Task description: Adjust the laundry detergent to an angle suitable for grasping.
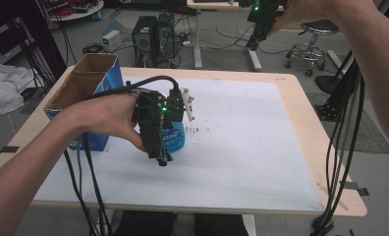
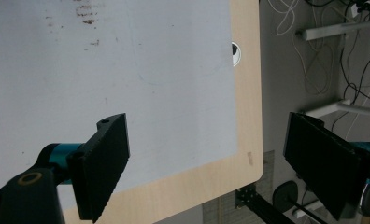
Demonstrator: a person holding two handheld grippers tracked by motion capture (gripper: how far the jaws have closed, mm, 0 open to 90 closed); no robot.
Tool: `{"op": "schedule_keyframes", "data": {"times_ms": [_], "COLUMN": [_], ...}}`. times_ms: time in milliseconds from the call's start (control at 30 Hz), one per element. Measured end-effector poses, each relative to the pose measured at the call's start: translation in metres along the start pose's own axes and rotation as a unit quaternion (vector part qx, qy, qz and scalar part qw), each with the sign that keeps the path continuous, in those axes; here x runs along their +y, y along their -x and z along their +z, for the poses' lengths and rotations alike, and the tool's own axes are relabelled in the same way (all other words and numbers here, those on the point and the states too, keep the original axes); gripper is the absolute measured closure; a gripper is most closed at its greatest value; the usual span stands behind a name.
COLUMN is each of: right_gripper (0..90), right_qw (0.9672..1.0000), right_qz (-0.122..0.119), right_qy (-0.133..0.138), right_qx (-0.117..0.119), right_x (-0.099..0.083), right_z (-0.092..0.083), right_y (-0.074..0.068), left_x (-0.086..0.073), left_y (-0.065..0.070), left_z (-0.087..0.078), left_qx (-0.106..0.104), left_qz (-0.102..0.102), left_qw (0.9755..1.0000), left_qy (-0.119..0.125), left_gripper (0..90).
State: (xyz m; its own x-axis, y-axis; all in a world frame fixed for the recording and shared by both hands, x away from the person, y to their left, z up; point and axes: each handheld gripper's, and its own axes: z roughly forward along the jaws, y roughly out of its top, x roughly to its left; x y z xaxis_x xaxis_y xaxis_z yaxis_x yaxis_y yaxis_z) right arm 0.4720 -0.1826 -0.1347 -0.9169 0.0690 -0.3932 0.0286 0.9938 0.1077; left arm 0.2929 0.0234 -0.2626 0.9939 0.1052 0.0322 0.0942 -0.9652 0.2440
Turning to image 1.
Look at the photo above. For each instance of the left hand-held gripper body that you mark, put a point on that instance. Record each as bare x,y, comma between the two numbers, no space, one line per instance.
150,124

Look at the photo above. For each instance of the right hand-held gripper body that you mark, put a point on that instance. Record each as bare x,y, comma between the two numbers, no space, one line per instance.
264,16

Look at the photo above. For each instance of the person's right hand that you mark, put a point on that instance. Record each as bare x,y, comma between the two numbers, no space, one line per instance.
300,13

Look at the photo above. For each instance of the person's left hand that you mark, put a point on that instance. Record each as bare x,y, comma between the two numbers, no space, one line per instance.
107,114

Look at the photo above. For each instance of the white-legged desk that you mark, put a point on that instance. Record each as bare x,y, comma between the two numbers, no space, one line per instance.
222,5

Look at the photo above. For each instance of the black chrome stool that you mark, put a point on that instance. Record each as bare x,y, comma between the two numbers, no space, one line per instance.
313,42

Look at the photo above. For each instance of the blue cardboard box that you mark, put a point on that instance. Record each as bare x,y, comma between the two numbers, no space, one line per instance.
94,78

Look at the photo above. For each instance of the white table mat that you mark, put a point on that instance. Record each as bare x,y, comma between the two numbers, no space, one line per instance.
241,147

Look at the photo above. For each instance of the black stand base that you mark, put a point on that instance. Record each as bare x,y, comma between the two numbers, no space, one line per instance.
328,83

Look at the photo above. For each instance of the black computer tower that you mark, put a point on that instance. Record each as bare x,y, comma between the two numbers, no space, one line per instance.
143,39
165,39

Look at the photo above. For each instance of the small white box device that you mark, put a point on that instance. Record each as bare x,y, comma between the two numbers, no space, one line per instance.
112,40

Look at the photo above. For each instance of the round white table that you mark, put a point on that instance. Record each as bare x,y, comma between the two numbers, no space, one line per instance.
81,11

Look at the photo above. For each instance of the black tape strip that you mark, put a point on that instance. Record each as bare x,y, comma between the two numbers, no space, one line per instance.
6,150

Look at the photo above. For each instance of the white cloth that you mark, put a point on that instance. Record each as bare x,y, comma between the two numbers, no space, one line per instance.
6,88

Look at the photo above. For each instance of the dark curtain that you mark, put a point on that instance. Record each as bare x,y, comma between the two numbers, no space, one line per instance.
25,32

